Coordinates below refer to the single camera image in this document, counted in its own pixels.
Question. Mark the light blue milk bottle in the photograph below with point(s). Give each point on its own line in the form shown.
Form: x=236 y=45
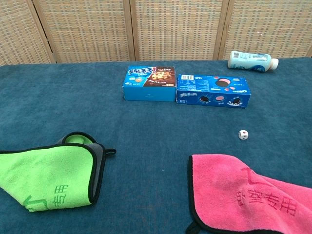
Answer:
x=251 y=61

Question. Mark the small white die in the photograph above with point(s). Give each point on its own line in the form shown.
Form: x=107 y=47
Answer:
x=243 y=134

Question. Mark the woven folding screen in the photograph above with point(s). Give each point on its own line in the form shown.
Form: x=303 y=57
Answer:
x=156 y=29

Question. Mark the pink microfiber cloth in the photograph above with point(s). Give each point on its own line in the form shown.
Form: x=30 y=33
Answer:
x=243 y=195

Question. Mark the blue Oreo cookie box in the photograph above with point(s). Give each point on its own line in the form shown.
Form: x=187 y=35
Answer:
x=212 y=92

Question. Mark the blue chocolate chip cookie box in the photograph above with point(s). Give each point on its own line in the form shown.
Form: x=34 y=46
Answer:
x=148 y=85

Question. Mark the green microfiber cloth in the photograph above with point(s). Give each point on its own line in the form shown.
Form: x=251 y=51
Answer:
x=46 y=175

